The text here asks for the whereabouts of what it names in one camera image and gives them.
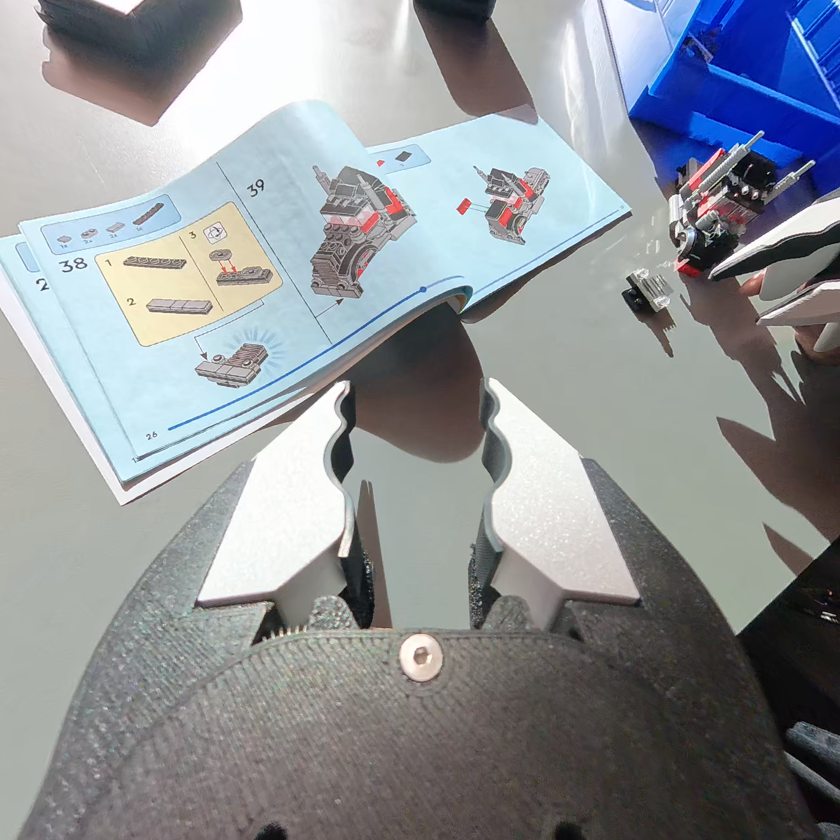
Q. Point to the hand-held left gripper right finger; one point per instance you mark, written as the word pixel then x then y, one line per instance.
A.
pixel 558 525

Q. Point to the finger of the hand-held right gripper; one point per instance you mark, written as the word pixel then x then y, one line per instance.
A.
pixel 814 312
pixel 800 226

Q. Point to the grey desk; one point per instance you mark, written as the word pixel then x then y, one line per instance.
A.
pixel 590 426

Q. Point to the light blue instruction booklet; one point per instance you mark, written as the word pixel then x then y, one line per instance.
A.
pixel 197 315

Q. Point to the black flat power bank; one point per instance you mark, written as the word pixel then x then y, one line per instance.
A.
pixel 131 26

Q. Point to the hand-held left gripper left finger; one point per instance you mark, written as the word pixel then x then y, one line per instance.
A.
pixel 282 525

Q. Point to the black red toy brick truck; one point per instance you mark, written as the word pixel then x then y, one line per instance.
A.
pixel 715 216

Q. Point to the blue plastic parts bin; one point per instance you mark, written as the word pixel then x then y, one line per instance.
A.
pixel 820 85
pixel 722 105

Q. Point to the grey black grille brick assembly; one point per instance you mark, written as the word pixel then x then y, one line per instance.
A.
pixel 646 292

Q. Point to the person's right hand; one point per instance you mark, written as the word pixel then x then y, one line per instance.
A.
pixel 754 287

